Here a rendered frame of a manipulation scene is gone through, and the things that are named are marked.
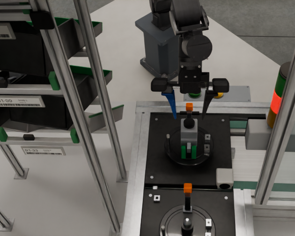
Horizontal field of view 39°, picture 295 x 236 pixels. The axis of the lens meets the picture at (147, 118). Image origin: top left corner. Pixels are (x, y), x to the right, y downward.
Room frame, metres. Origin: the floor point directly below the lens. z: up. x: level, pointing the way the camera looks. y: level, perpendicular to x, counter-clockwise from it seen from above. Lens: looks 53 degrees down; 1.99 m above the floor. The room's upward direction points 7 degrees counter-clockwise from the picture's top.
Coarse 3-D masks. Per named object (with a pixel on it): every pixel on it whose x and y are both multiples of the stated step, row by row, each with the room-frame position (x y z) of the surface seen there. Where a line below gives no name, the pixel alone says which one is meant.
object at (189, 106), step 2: (186, 104) 0.73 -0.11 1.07; (188, 104) 0.73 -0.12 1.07; (190, 104) 0.73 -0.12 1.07; (192, 104) 0.73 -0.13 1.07; (186, 106) 0.73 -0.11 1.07; (188, 106) 0.73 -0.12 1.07; (190, 106) 0.72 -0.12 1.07; (192, 106) 0.72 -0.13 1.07; (186, 108) 0.72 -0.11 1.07; (188, 108) 0.72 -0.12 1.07; (190, 108) 0.72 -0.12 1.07; (192, 108) 0.72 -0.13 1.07; (186, 110) 0.72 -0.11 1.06; (188, 110) 0.72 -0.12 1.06; (190, 110) 0.72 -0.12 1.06; (192, 110) 0.72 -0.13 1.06; (188, 112) 0.71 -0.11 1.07; (190, 112) 0.71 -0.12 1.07; (188, 114) 0.70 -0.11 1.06; (190, 114) 0.70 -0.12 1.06; (188, 116) 0.72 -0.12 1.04; (190, 116) 0.72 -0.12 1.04
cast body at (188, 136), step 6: (186, 120) 0.66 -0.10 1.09; (192, 120) 0.66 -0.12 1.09; (186, 126) 0.64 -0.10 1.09; (192, 126) 0.64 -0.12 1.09; (186, 132) 0.63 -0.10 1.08; (192, 132) 0.63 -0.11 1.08; (186, 138) 0.63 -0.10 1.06; (192, 138) 0.63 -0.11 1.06; (186, 144) 0.62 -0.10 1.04; (192, 144) 0.62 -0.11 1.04
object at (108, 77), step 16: (32, 80) 0.67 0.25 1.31; (48, 80) 0.72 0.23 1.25; (80, 80) 0.75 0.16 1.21; (48, 96) 0.56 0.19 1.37; (80, 96) 0.60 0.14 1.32; (96, 96) 0.66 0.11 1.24; (16, 112) 0.57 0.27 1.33; (32, 112) 0.56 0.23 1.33; (48, 112) 0.55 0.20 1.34; (64, 112) 0.54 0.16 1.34; (64, 128) 0.52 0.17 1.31
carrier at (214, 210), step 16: (144, 192) 0.53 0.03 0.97; (160, 192) 0.52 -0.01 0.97; (176, 192) 0.52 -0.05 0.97; (192, 192) 0.51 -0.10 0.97; (208, 192) 0.51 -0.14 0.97; (224, 192) 0.50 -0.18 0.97; (144, 208) 0.48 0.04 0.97; (160, 208) 0.48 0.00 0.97; (176, 208) 0.46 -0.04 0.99; (192, 208) 0.46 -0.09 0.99; (208, 208) 0.46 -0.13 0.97; (224, 208) 0.46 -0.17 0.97; (144, 224) 0.44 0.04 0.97; (160, 224) 0.43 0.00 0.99; (176, 224) 0.42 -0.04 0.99; (192, 224) 0.40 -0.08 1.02; (208, 224) 0.41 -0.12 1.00; (224, 224) 0.41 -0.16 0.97
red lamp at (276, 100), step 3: (273, 93) 0.51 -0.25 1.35; (273, 96) 0.51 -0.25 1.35; (276, 96) 0.50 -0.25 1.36; (273, 99) 0.50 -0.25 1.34; (276, 99) 0.50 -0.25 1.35; (279, 99) 0.49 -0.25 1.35; (273, 102) 0.50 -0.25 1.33; (276, 102) 0.50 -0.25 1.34; (279, 102) 0.49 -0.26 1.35; (273, 105) 0.50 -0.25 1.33; (276, 105) 0.49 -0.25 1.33; (273, 108) 0.50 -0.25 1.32; (276, 108) 0.49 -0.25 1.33; (273, 111) 0.50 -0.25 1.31; (276, 111) 0.49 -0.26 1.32
